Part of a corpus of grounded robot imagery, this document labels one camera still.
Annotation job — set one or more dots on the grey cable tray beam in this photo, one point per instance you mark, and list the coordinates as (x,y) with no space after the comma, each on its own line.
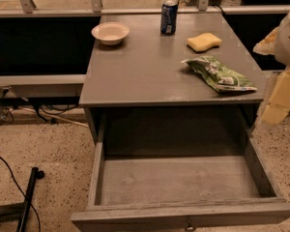
(43,86)

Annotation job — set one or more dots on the yellow sponge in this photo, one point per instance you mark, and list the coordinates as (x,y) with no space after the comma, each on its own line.
(204,42)

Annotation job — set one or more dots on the metal drawer knob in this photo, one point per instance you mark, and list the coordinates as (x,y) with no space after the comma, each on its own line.
(190,227)

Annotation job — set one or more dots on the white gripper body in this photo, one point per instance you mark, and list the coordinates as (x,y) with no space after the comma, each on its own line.
(289,41)

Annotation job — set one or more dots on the green jalapeno chip bag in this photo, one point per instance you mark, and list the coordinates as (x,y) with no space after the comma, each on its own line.
(218,76)

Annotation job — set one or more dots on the white bowl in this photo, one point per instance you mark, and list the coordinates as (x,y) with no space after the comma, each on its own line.
(110,33)

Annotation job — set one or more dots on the grey metal railing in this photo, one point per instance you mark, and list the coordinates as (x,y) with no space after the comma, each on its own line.
(119,4)

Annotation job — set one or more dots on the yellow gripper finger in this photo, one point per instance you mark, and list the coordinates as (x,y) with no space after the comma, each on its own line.
(268,45)
(277,105)

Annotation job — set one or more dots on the black metal stand leg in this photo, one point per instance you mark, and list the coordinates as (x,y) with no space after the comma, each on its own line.
(20,211)

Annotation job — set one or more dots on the blue soda can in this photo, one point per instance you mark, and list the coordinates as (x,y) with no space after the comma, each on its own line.
(169,11)

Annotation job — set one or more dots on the open grey top drawer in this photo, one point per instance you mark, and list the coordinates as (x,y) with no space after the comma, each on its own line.
(157,168)

